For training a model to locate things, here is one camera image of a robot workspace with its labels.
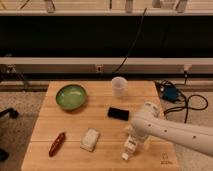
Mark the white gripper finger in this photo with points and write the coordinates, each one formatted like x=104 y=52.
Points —
x=146 y=144
x=128 y=130

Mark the clear plastic bottle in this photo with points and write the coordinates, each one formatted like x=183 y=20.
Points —
x=130 y=146

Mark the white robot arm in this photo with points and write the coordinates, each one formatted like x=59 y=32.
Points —
x=146 y=122

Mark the green ceramic bowl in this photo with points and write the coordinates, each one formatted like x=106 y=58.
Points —
x=71 y=97

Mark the black rectangular block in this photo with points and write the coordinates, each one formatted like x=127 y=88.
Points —
x=118 y=113

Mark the clear plastic cup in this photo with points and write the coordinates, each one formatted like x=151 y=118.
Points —
x=119 y=85

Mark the blue power adapter box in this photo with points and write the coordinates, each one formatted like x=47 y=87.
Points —
x=170 y=94

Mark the red brown chili toy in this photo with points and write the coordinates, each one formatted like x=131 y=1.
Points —
x=57 y=144

